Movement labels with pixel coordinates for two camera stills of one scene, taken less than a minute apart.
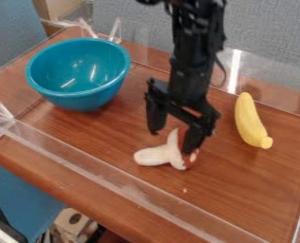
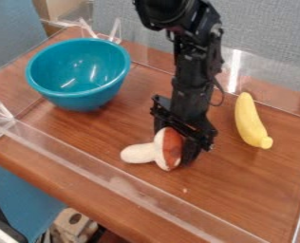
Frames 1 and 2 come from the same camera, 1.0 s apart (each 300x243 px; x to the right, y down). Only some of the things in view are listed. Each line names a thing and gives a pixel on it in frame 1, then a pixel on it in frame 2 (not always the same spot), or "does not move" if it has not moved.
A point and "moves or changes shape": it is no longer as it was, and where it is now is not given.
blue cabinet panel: x=27 y=209 does not move
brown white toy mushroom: x=166 y=154 moves or changes shape
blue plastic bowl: x=77 y=72 does not move
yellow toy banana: x=250 y=122 does not move
